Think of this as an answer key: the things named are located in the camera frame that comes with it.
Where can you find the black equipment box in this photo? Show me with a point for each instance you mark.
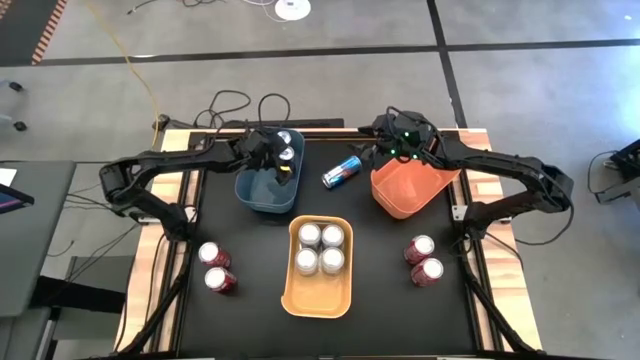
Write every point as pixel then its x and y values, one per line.
pixel 626 160

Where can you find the black orange-striped floor mat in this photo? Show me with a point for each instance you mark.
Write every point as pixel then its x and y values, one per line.
pixel 20 30

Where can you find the grey desk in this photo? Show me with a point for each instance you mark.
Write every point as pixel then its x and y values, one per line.
pixel 35 250

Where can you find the orange plastic bin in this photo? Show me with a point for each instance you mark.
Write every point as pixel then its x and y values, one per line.
pixel 410 190

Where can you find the black bracket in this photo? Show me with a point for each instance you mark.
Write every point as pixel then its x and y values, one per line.
pixel 165 121

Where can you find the yellow plastic bin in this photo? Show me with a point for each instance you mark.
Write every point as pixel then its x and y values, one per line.
pixel 317 295

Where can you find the red Coca-Cola can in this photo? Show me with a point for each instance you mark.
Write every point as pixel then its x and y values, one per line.
pixel 419 248
pixel 220 280
pixel 215 254
pixel 427 271

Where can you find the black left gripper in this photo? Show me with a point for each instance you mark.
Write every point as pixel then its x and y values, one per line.
pixel 260 150

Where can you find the white paper sheet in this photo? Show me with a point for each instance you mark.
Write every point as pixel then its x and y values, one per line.
pixel 6 176

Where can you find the grey floor stand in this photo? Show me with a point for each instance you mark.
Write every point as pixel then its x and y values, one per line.
pixel 620 192

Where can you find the white round floor device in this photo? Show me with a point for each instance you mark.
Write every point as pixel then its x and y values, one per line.
pixel 292 9

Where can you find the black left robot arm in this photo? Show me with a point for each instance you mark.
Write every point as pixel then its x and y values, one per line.
pixel 165 160

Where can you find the black power strip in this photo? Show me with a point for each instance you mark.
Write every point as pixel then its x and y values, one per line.
pixel 320 123

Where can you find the black chair caster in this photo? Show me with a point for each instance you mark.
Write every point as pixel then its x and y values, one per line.
pixel 20 126
pixel 15 86

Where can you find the blue plastic bin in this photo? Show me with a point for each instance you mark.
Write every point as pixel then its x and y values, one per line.
pixel 265 195

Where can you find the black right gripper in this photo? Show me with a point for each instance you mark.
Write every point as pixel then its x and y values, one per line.
pixel 405 135

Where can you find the blue tablet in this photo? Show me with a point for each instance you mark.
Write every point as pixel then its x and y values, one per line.
pixel 10 200

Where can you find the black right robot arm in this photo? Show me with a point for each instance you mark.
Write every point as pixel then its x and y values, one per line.
pixel 500 162

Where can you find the blue silver Red Bull can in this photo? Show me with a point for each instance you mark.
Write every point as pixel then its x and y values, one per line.
pixel 287 154
pixel 284 136
pixel 342 171

